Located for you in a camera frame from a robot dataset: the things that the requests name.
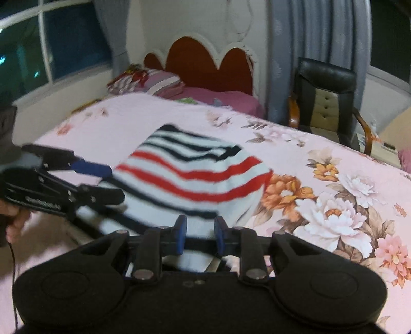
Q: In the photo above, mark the purple striped pillow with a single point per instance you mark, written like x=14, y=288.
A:
x=157, y=82

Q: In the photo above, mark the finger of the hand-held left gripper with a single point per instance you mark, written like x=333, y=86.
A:
x=102, y=196
x=90, y=167

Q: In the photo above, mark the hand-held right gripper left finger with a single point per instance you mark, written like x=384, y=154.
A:
x=180, y=234

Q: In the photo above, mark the red scalloped headboard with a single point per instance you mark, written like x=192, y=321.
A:
x=199, y=61

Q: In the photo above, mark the white framed window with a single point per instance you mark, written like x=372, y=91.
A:
x=48, y=48

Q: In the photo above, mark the pink floral blanket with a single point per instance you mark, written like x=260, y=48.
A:
x=337, y=199

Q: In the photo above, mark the black office chair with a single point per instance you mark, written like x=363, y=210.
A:
x=324, y=96

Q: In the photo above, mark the pink bedding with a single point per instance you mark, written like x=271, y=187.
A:
x=405, y=159

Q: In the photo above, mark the magenta bed sheet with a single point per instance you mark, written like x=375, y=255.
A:
x=224, y=98

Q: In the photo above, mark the dark window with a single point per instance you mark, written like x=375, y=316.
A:
x=391, y=32

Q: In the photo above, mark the red patterned cloth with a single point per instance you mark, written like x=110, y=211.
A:
x=136, y=72

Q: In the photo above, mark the cream round bed board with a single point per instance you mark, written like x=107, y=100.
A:
x=396, y=135

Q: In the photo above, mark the striped knit sweater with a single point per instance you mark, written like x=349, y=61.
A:
x=192, y=170

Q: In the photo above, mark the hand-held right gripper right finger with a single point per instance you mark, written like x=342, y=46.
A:
x=220, y=236

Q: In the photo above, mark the person's left hand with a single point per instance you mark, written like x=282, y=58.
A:
x=16, y=221

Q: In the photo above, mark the grey curtain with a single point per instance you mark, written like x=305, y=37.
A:
x=318, y=38
x=110, y=35

